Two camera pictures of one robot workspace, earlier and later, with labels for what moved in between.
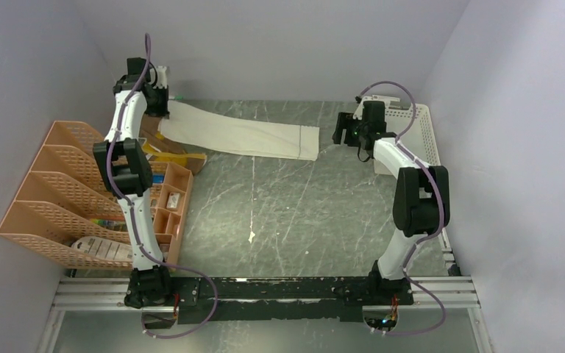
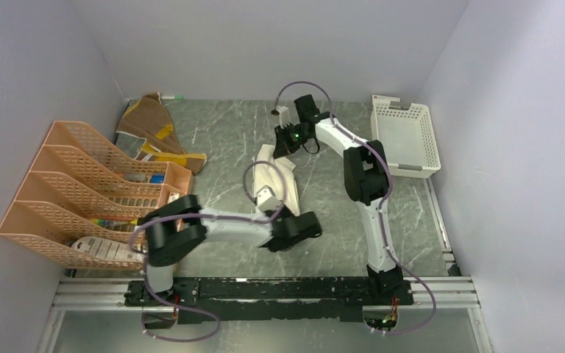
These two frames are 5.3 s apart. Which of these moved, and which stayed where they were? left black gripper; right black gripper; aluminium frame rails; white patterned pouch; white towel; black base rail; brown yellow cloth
Moved: left black gripper; white towel; right black gripper
Stayed: white patterned pouch; brown yellow cloth; aluminium frame rails; black base rail
